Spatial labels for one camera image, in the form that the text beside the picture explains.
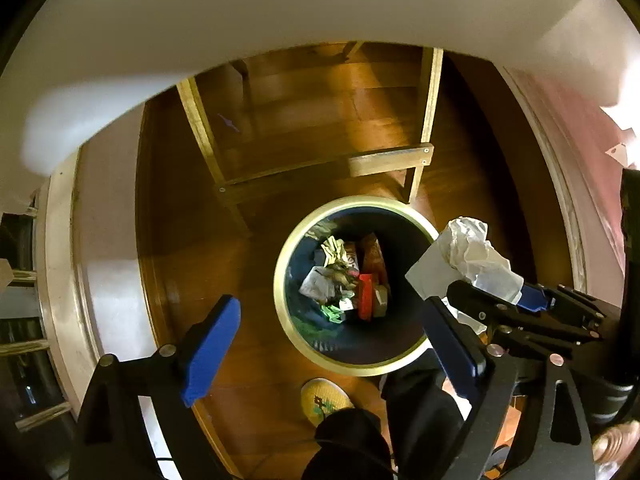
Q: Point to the orange snack packet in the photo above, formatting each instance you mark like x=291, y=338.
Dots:
x=372, y=257

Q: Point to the yellow plastic bag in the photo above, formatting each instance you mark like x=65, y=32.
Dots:
x=332, y=250

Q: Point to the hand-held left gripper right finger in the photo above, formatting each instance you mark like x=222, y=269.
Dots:
x=450, y=345

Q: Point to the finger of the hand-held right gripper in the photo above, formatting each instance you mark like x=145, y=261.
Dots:
x=475, y=302
x=532, y=299

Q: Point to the round dark trash bin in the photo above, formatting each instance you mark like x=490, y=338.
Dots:
x=405, y=325

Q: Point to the white tissue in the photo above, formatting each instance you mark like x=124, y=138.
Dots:
x=475, y=255

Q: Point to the person's right hand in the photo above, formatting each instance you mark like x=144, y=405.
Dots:
x=617, y=442

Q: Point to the small cardboard box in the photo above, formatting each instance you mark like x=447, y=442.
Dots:
x=382, y=301

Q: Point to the wooden table frame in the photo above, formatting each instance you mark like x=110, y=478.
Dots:
x=380, y=160

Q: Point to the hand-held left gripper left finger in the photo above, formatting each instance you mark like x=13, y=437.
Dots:
x=210, y=350

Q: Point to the person's black trousers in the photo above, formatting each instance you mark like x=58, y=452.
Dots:
x=425, y=410

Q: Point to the yellow slipper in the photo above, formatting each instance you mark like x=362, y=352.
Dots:
x=325, y=397

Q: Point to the window railing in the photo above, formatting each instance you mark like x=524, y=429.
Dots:
x=30, y=350

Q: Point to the red paper packaging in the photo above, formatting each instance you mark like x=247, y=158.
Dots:
x=367, y=297

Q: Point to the green paper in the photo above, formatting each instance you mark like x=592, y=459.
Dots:
x=331, y=314

